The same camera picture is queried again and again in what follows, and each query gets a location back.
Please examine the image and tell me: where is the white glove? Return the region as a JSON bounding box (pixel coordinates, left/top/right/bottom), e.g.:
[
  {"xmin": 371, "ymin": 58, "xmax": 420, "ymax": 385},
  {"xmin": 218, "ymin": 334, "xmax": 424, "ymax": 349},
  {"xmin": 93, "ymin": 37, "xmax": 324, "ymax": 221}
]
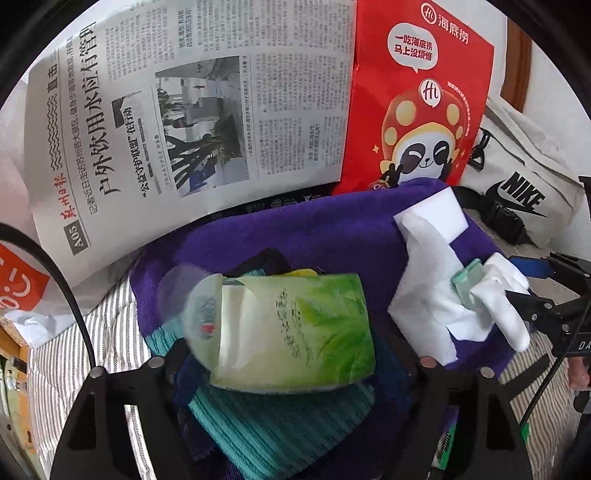
[{"xmin": 447, "ymin": 253, "xmax": 530, "ymax": 352}]

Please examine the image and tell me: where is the black watch strap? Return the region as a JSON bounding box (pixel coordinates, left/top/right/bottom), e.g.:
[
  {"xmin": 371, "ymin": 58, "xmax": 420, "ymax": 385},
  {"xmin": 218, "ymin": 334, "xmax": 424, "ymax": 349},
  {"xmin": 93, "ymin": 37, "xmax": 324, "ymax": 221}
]
[{"xmin": 503, "ymin": 353, "xmax": 552, "ymax": 402}]

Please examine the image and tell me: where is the white sponge block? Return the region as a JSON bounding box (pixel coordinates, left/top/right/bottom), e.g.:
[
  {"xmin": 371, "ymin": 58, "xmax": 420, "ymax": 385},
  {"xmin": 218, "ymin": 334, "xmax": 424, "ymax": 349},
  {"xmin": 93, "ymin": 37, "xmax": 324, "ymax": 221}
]
[{"xmin": 394, "ymin": 187, "xmax": 469, "ymax": 244}]

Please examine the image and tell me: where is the white paper towel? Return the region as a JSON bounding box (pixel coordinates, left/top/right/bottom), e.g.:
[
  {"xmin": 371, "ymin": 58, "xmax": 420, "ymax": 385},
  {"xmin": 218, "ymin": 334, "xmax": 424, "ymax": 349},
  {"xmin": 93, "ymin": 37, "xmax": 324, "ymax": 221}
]
[{"xmin": 388, "ymin": 213, "xmax": 463, "ymax": 365}]

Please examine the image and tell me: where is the teal striped cloth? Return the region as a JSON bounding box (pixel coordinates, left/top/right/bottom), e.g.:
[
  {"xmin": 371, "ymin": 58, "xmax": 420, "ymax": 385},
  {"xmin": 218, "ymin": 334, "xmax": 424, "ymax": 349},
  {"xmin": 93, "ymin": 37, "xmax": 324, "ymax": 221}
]
[{"xmin": 145, "ymin": 326, "xmax": 375, "ymax": 479}]

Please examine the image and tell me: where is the green tissue pack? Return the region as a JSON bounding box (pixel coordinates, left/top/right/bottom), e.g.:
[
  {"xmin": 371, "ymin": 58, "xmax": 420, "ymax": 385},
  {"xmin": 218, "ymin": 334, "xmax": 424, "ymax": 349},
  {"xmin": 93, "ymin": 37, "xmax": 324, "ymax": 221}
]
[{"xmin": 157, "ymin": 265, "xmax": 376, "ymax": 394}]

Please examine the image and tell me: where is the yellow mesh pouch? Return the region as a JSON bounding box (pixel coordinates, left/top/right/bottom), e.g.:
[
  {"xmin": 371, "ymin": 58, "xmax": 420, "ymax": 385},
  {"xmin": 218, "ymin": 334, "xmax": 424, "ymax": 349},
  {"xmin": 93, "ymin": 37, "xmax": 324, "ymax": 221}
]
[{"xmin": 284, "ymin": 268, "xmax": 318, "ymax": 277}]

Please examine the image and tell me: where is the green sachet packet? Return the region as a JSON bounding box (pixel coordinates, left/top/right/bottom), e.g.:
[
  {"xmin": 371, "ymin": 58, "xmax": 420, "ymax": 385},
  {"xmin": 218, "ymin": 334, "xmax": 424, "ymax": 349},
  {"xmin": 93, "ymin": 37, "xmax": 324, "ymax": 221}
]
[{"xmin": 432, "ymin": 424, "xmax": 467, "ymax": 471}]

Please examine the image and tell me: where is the person's right hand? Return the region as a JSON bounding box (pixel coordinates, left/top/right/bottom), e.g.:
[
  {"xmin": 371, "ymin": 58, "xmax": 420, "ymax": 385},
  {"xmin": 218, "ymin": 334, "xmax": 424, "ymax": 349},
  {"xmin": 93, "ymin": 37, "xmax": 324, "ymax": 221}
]
[{"xmin": 568, "ymin": 357, "xmax": 590, "ymax": 391}]

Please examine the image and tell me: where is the white Nike waist bag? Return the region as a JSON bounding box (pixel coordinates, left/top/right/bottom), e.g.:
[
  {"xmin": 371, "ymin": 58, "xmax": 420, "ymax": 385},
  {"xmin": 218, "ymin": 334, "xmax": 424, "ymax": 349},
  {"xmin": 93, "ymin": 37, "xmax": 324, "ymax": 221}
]
[{"xmin": 460, "ymin": 96, "xmax": 585, "ymax": 248}]

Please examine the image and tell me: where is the purple towel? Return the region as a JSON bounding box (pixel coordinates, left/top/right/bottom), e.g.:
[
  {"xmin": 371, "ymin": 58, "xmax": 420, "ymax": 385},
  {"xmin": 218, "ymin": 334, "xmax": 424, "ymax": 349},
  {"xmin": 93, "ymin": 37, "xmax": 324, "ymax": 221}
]
[{"xmin": 130, "ymin": 177, "xmax": 516, "ymax": 480}]

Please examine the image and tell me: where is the red panda paper bag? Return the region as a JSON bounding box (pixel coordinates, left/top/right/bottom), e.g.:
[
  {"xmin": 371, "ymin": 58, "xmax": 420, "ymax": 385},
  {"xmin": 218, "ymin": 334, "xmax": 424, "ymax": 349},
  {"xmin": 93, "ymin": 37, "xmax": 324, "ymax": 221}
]
[{"xmin": 335, "ymin": 1, "xmax": 494, "ymax": 194}]

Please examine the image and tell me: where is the folded newspaper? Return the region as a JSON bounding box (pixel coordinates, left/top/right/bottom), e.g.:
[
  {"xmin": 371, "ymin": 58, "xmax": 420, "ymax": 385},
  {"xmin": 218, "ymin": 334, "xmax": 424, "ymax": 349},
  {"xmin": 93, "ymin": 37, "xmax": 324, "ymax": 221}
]
[{"xmin": 25, "ymin": 1, "xmax": 356, "ymax": 285}]

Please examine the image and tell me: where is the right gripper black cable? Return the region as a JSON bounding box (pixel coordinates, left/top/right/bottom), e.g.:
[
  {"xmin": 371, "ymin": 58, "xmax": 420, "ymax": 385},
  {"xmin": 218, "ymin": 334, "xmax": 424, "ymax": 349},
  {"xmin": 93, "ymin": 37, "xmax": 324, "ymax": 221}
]
[{"xmin": 517, "ymin": 294, "xmax": 591, "ymax": 430}]

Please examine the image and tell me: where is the brown wooden door frame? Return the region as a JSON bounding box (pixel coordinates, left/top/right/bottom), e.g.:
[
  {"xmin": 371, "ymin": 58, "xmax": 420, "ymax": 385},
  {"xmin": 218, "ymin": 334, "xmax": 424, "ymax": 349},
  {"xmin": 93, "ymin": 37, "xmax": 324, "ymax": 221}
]
[{"xmin": 500, "ymin": 19, "xmax": 533, "ymax": 112}]

